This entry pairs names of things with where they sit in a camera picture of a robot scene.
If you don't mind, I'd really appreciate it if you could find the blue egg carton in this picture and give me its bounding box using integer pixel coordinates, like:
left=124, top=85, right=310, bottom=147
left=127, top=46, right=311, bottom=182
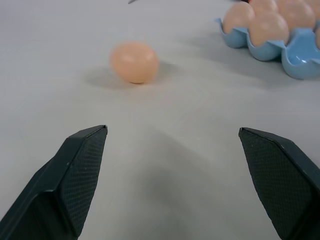
left=213, top=17, right=320, bottom=81

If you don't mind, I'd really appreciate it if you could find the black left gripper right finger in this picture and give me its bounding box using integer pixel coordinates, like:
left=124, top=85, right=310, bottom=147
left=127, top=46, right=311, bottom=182
left=238, top=127, right=320, bottom=240

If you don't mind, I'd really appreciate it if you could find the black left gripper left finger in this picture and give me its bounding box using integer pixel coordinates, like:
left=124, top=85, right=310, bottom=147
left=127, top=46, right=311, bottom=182
left=0, top=124, right=109, bottom=240

